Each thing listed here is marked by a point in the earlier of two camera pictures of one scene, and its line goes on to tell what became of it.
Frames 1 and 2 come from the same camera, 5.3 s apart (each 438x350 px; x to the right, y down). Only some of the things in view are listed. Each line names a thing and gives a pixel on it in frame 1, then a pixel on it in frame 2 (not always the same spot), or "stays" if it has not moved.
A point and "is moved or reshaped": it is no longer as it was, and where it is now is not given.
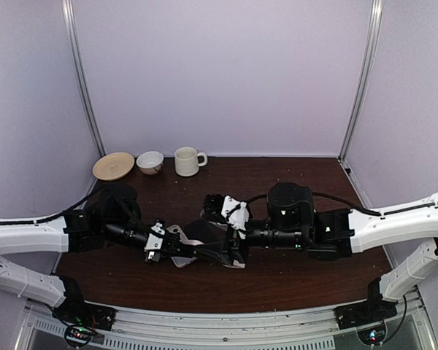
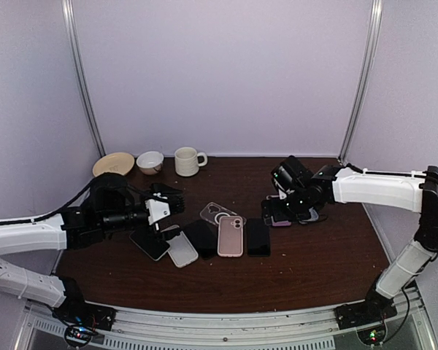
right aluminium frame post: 376,17 stays
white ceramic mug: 186,160 stays
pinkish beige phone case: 179,230 is moved or reshaped
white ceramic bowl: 150,162 stays
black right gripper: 232,240 -> 278,214
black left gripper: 152,256 -> 160,189
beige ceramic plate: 112,165 stays
